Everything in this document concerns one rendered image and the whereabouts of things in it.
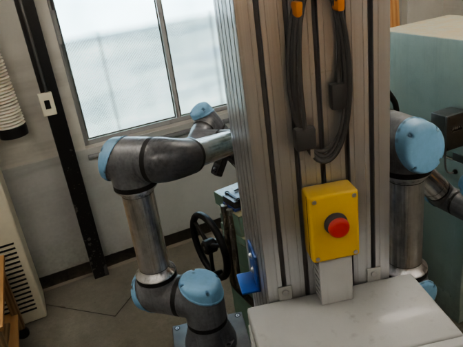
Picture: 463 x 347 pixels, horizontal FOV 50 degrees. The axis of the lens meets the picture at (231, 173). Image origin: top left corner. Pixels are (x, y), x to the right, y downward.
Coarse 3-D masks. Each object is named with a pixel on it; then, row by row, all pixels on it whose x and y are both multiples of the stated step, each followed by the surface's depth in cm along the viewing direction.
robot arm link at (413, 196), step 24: (408, 120) 111; (408, 144) 108; (432, 144) 110; (408, 168) 111; (432, 168) 112; (408, 192) 116; (408, 216) 119; (408, 240) 122; (408, 264) 125; (432, 288) 127
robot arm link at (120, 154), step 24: (120, 144) 123; (144, 144) 121; (120, 168) 122; (120, 192) 126; (144, 192) 126; (144, 216) 130; (144, 240) 133; (144, 264) 136; (168, 264) 140; (144, 288) 138; (168, 288) 138; (168, 312) 139
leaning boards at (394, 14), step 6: (390, 0) 345; (396, 0) 347; (390, 6) 346; (396, 6) 349; (390, 12) 348; (396, 12) 350; (390, 18) 349; (396, 18) 351; (390, 24) 351; (396, 24) 353
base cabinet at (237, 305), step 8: (240, 248) 215; (240, 256) 217; (240, 264) 220; (248, 264) 213; (240, 272) 222; (232, 288) 238; (240, 296) 231; (240, 304) 235; (248, 304) 226; (248, 320) 233; (248, 328) 236
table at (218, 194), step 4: (236, 184) 224; (224, 188) 222; (228, 188) 221; (232, 188) 221; (236, 188) 220; (216, 192) 219; (220, 192) 218; (224, 192) 218; (216, 196) 219; (220, 196) 215; (216, 200) 220; (220, 200) 217; (220, 224) 201; (236, 236) 191; (244, 236) 188; (240, 240) 189; (244, 240) 186; (244, 244) 188
